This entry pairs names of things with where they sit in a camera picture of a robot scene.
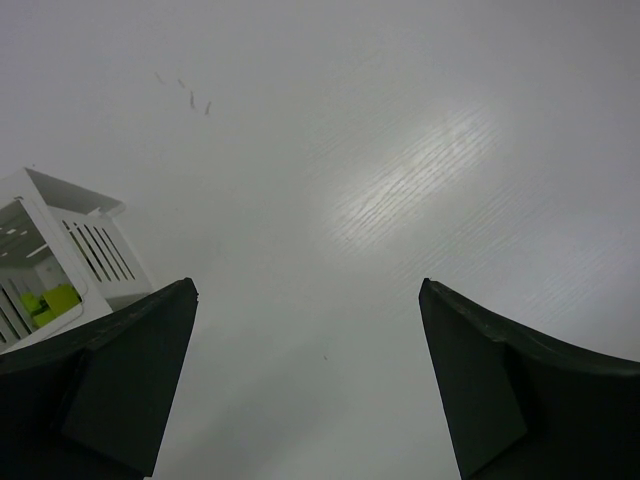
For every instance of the white two-compartment container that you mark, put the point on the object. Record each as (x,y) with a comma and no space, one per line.
(54,232)

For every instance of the lime lego brick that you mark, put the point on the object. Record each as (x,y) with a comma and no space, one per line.
(61,299)
(38,309)

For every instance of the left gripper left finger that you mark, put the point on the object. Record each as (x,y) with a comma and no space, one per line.
(93,402)

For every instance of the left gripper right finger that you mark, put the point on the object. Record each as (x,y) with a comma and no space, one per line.
(520,404)

